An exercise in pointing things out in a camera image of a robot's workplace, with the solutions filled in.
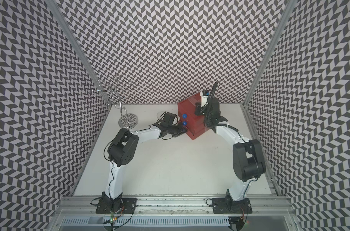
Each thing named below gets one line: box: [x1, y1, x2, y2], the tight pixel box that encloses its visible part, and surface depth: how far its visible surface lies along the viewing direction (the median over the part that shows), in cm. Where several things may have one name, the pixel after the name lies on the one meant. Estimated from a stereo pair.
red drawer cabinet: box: [177, 92, 210, 141], surface depth 91 cm
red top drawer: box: [177, 92, 202, 117], surface depth 92 cm
